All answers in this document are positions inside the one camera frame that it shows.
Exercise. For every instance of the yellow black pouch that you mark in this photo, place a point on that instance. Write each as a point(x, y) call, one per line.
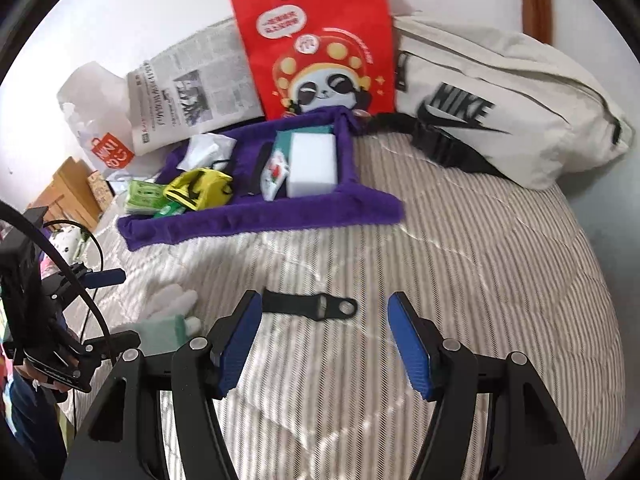
point(200, 189)

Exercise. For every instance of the fruit print wet wipe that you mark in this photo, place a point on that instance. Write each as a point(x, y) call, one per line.
point(274, 175)

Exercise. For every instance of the white paper towel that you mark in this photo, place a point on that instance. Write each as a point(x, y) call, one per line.
point(207, 150)

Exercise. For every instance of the white Miniso plastic bag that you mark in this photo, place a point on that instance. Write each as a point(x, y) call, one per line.
point(95, 104)

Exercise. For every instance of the teal knitted cloth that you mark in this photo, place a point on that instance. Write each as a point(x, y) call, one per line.
point(284, 137)

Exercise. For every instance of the left forearm dark sleeve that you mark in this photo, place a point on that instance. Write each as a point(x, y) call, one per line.
point(36, 450)

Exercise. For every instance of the white sponge block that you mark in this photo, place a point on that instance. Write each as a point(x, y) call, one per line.
point(313, 165)

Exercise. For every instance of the striped quilted mattress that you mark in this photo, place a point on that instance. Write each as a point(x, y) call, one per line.
point(496, 266)

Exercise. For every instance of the folded newspaper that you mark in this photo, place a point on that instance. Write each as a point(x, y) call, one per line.
point(201, 84)

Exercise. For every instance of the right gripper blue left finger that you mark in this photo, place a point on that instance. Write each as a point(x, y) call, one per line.
point(230, 341)

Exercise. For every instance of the red panda paper bag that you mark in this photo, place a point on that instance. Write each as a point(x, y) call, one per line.
point(308, 54)

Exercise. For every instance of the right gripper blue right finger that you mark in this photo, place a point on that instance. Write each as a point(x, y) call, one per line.
point(418, 341)

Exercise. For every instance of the brown patterned book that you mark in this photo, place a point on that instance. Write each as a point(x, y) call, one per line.
point(101, 190)

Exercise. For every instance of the white Nike waist bag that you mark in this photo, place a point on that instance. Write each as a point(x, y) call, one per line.
point(486, 101)

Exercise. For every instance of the green tissue pack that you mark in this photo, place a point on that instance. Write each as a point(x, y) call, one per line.
point(145, 198)

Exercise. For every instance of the purple towel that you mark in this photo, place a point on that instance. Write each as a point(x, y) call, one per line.
point(351, 202)

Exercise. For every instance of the green sachet packet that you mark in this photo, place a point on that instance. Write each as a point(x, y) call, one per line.
point(171, 209)

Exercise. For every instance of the person left hand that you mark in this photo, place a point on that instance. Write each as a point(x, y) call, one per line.
point(28, 372)

